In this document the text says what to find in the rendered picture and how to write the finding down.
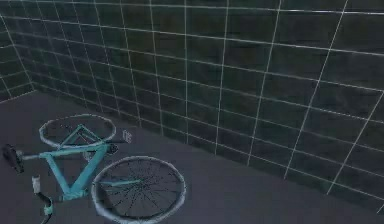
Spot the teal bicycle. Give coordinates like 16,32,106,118
1,113,187,224

